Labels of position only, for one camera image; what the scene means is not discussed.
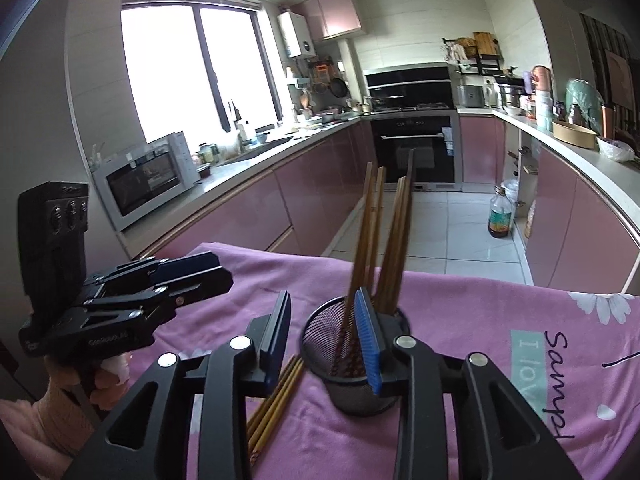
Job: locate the pink base cabinets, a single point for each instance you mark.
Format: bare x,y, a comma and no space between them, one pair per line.
555,200
300,195

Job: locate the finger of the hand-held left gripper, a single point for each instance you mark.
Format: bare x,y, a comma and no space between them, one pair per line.
190,262
205,282

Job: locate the person's left hand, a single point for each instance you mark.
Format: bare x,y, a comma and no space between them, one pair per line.
110,377

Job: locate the framed wall painting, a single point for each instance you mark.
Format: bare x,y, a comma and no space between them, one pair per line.
622,80

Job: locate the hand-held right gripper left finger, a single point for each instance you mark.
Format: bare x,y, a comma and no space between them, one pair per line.
277,340

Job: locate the bunch of wooden chopsticks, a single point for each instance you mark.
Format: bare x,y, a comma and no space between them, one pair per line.
397,245

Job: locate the pink thermos jug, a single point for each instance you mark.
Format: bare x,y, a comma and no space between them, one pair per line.
541,79

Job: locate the black range hood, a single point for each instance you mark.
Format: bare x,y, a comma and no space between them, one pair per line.
407,82

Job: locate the pink flowered tablecloth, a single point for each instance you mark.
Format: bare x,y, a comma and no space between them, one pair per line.
475,310

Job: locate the black wall shelf rack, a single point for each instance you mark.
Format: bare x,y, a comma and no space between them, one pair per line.
487,65

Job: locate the white wall water heater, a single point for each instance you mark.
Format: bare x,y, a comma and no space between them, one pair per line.
296,35

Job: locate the white countertop oven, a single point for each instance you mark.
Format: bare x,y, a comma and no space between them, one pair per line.
145,180

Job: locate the large plastic oil bottle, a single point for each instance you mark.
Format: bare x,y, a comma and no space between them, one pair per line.
500,217

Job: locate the white plastic bag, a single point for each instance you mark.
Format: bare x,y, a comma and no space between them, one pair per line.
615,149

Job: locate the gas hob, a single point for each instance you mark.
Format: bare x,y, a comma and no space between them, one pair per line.
430,107

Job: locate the silver countertop appliance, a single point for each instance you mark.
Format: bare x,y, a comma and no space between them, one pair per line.
471,96

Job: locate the wooden cutting board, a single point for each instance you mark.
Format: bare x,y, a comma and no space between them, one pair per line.
483,43

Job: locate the kitchen sink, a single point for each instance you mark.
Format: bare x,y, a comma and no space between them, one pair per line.
255,150

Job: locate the kitchen window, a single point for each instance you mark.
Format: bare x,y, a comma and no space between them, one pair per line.
165,70

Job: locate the beige round basin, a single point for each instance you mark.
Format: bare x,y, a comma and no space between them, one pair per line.
575,135

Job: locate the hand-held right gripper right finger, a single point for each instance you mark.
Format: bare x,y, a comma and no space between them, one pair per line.
367,340

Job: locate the black mesh utensil holder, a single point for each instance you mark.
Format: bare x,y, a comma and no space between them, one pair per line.
350,395

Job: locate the steel steamer pot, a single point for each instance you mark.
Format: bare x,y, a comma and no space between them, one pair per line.
510,95

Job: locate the black built-in oven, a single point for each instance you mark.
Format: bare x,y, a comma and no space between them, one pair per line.
400,145

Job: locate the hanging black frying pan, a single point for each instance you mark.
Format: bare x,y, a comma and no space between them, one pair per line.
338,87

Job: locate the pink wall cabinet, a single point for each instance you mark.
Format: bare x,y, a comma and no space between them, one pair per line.
335,12

